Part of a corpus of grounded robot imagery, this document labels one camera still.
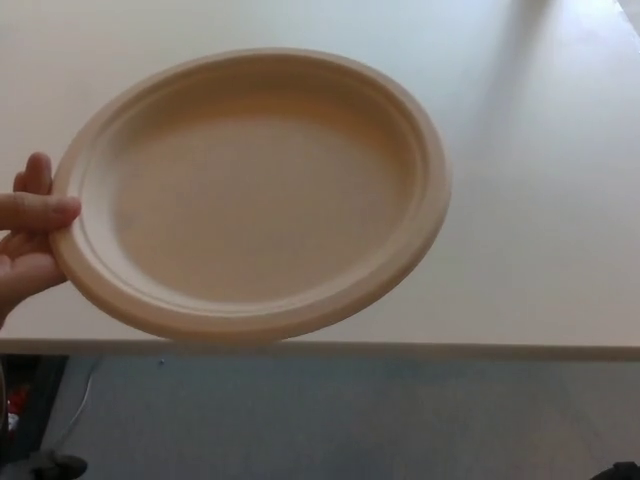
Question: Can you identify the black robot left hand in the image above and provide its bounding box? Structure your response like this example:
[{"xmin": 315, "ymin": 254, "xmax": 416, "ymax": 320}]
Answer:
[{"xmin": 28, "ymin": 453, "xmax": 89, "ymax": 480}]

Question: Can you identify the white floor cable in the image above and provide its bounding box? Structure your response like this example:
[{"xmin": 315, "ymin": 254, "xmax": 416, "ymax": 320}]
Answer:
[{"xmin": 63, "ymin": 370, "xmax": 95, "ymax": 454}]

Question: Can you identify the beige round paper plate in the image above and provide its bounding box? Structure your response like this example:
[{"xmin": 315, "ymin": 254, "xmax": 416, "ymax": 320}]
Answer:
[{"xmin": 48, "ymin": 47, "xmax": 454, "ymax": 346}]

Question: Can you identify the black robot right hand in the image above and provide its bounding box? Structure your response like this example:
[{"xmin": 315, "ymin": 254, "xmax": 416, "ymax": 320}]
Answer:
[{"xmin": 597, "ymin": 460, "xmax": 640, "ymax": 480}]

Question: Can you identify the small red object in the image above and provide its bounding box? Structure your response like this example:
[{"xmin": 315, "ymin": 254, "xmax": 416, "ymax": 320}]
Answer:
[{"xmin": 6, "ymin": 383, "xmax": 27, "ymax": 416}]

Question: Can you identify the dark cabinet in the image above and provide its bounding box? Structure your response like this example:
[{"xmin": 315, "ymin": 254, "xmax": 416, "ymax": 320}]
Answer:
[{"xmin": 0, "ymin": 353, "xmax": 69, "ymax": 480}]

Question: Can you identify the person's bare hand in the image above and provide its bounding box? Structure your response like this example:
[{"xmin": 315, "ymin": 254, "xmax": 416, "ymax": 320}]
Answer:
[{"xmin": 0, "ymin": 151, "xmax": 83, "ymax": 330}]

